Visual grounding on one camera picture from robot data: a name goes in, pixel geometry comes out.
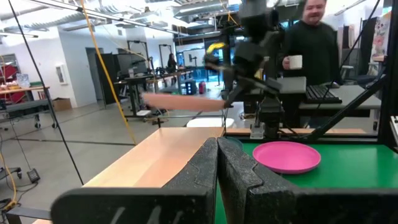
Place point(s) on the grey wheeled cart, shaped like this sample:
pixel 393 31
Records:
pixel 25 105

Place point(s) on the grey desk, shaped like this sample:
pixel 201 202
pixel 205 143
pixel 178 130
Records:
pixel 357 96

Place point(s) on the yellow tag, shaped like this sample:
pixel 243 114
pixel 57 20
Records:
pixel 216 46

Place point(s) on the black keyboard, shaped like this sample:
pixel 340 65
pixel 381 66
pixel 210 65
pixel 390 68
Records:
pixel 321 95

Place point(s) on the black chair base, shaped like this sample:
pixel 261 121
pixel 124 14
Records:
pixel 11 171

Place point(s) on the red container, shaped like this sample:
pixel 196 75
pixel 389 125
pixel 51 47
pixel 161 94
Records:
pixel 202 88

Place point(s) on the cardboard box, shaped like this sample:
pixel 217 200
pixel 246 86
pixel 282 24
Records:
pixel 62 104

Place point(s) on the wooden table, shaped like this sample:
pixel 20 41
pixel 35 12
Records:
pixel 21 90

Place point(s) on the person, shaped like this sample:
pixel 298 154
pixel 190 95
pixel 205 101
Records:
pixel 314 46
pixel 172 62

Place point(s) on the black desk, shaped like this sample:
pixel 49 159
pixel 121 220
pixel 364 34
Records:
pixel 133 79

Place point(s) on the magenta plate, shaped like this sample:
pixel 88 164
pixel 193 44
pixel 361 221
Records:
pixel 286 155

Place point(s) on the computer mouse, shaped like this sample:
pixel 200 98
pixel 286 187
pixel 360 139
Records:
pixel 332 85

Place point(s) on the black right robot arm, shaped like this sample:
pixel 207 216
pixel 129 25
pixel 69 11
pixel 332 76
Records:
pixel 270 115

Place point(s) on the white wall frame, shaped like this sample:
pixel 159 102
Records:
pixel 61 74

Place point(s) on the green table mat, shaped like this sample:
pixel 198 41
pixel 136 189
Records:
pixel 357 165

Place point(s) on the black metal rig frame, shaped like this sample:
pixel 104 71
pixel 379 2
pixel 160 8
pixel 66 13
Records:
pixel 387 93

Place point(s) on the white controller box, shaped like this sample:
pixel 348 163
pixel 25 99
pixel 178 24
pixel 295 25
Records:
pixel 257 130

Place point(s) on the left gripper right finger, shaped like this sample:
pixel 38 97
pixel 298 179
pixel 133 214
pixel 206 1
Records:
pixel 264 205

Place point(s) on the red fabric item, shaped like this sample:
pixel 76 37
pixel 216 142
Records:
pixel 7 73

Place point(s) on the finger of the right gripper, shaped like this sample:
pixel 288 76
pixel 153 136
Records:
pixel 236 96

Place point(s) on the computer monitor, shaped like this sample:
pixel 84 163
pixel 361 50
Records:
pixel 130 63

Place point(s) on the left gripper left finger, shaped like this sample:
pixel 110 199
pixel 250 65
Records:
pixel 186 202

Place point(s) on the person's hand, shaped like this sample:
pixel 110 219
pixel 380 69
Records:
pixel 285 63

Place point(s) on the flower poster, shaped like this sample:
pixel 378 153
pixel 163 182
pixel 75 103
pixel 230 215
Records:
pixel 381 37

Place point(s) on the black power adapter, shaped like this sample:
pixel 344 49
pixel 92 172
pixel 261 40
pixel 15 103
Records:
pixel 33 175

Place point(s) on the white mug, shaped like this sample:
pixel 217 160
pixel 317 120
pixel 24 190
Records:
pixel 296 62

